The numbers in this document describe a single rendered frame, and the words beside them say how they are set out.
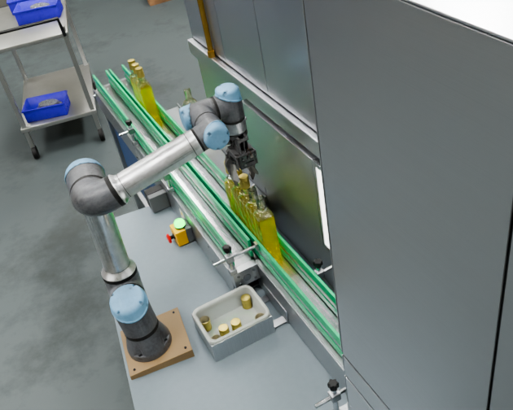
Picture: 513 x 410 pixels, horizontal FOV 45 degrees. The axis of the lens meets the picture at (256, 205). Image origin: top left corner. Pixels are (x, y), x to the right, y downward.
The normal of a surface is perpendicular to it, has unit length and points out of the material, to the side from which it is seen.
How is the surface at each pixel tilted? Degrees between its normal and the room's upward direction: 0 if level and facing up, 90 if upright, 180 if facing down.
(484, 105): 90
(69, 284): 0
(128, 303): 7
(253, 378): 0
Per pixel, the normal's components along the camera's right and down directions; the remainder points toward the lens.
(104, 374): -0.15, -0.77
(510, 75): -0.87, 0.40
